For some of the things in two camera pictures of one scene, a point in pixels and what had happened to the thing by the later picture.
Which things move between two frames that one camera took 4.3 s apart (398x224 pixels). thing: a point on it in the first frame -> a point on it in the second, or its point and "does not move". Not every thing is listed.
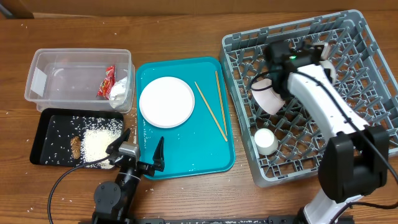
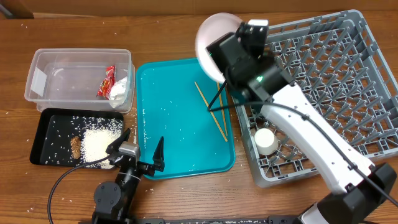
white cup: [265, 141] does not move
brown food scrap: [75, 145] does not move
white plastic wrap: [118, 93] does not move
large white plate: [166, 102] -> [211, 29]
